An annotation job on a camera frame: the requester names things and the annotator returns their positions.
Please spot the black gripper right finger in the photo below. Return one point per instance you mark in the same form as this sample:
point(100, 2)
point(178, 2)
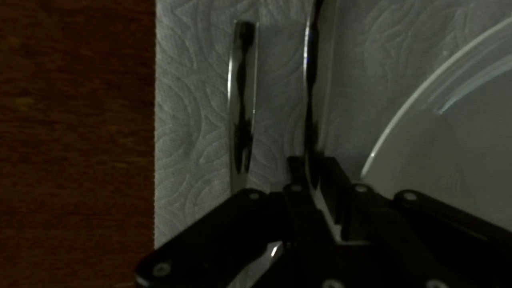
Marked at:
point(348, 236)

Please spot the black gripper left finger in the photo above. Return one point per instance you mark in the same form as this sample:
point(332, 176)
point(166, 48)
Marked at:
point(217, 248)

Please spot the silver metal spoon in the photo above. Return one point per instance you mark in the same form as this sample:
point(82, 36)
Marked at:
point(318, 66)

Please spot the white round plate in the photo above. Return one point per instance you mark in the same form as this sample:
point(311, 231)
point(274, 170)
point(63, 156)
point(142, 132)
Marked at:
point(452, 140)

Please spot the silver metal fork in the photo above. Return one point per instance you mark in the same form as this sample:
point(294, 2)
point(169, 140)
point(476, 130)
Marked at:
point(241, 101)

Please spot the white paper napkin placemat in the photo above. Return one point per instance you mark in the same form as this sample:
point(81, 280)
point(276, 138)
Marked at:
point(386, 50)

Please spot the dark wooden dining table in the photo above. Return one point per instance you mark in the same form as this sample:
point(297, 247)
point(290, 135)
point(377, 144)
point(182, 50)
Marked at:
point(76, 141)

